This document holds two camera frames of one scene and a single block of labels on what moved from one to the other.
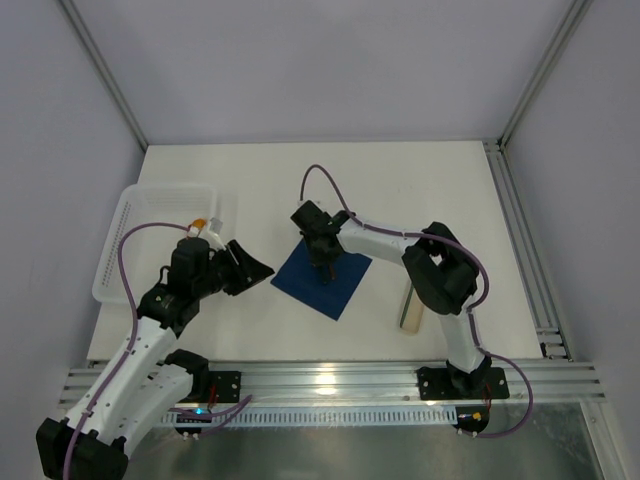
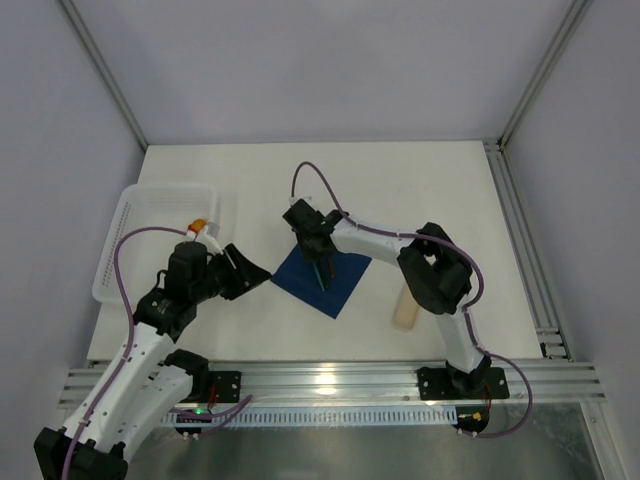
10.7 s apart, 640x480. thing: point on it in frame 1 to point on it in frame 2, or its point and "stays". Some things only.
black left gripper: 232,270 stays
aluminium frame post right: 576,11 stays
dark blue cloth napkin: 300,278 stays
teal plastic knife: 410,297 to 317,273
